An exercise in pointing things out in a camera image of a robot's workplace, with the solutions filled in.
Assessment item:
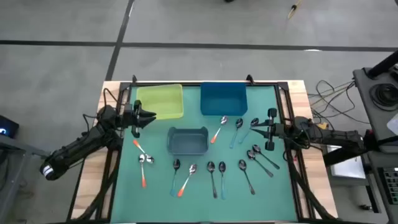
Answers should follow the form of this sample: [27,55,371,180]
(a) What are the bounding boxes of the blue plastic bin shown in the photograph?
[200,82,249,117]

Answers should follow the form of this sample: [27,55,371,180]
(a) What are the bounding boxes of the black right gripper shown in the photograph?
[250,108,286,152]

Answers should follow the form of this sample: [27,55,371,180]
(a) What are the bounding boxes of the yellow-green plastic bin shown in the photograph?
[136,83,184,121]

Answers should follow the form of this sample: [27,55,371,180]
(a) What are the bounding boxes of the black aluminium table frame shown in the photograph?
[67,74,340,224]

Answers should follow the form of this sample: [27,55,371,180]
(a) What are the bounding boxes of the black keypad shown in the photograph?
[377,167,398,206]

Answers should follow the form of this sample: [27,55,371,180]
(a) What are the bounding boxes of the grey equipment rack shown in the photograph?
[362,151,398,224]

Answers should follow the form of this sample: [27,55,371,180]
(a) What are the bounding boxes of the black-handled spoon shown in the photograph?
[238,159,256,196]

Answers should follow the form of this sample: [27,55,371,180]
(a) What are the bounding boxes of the teal table mat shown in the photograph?
[110,84,299,222]

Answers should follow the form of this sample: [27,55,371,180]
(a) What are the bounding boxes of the grey plastic bin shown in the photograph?
[167,126,209,156]

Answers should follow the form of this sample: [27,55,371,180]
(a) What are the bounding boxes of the white box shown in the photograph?
[329,144,367,180]

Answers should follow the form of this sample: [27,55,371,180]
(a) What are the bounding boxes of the coiled black cable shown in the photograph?
[369,83,398,112]

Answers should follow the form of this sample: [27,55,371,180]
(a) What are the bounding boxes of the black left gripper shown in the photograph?
[124,100,157,138]

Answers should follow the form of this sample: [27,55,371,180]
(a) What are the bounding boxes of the yellow-orange floor cable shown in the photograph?
[286,0,305,20]

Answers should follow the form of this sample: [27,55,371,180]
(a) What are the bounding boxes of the black device with blue light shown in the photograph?
[0,114,20,139]

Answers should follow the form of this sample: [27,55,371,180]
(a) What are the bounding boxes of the loose black floor cables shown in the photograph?
[307,80,373,125]

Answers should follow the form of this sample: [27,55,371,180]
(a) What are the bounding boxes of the black pole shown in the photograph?
[366,50,398,79]

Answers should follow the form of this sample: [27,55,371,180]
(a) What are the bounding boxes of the black diagonal bar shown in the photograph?
[322,136,379,168]

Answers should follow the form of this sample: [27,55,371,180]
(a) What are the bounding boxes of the grey equipment cart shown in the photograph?
[353,67,398,153]

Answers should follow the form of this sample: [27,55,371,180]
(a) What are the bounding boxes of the black-handled spoons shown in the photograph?
[246,149,274,179]

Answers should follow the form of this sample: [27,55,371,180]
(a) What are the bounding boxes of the white sheet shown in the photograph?
[386,113,398,137]

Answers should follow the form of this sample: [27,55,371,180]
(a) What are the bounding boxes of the blue-handled steel spoon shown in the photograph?
[218,161,227,200]
[229,118,244,149]
[238,117,260,144]
[169,158,181,197]

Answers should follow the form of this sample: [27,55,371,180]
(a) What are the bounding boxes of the grey metal stand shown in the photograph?
[0,133,52,224]

